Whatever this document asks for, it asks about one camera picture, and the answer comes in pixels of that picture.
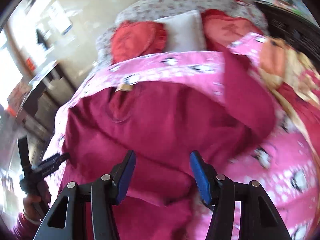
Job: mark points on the pink penguin blanket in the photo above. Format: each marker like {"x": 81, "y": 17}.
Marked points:
{"x": 283, "y": 162}

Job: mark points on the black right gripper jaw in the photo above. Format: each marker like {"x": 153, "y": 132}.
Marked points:
{"x": 49, "y": 166}

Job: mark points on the black garment on wall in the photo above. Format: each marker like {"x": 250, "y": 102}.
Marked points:
{"x": 42, "y": 39}

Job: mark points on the floral bed sheet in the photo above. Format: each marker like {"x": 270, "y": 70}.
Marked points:
{"x": 149, "y": 10}

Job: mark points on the dark wooden side table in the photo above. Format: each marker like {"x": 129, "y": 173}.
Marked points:
{"x": 39, "y": 86}

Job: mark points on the dark wooden cabinet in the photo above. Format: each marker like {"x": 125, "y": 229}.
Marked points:
{"x": 299, "y": 33}

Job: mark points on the red heart cushion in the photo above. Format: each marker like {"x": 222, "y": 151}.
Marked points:
{"x": 220, "y": 29}
{"x": 134, "y": 39}

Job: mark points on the dark red sweater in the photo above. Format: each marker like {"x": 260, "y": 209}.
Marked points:
{"x": 163, "y": 122}

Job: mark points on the red paper window sticker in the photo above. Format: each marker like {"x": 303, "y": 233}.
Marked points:
{"x": 30, "y": 64}

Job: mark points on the left red heart cushion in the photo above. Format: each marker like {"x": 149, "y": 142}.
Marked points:
{"x": 134, "y": 39}

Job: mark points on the orange patterned quilt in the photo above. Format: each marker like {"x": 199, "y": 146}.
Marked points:
{"x": 294, "y": 81}

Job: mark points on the dark red sleeve forearm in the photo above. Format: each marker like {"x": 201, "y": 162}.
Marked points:
{"x": 25, "y": 228}

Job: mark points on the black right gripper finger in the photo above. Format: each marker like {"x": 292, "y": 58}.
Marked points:
{"x": 66, "y": 219}

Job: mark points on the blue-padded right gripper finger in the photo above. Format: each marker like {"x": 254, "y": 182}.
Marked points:
{"x": 259, "y": 218}

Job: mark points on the white pillow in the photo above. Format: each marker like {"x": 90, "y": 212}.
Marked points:
{"x": 184, "y": 32}

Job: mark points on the right red heart cushion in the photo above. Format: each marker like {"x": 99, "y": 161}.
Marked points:
{"x": 220, "y": 29}

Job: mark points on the person's left hand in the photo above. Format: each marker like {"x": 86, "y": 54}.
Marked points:
{"x": 29, "y": 202}

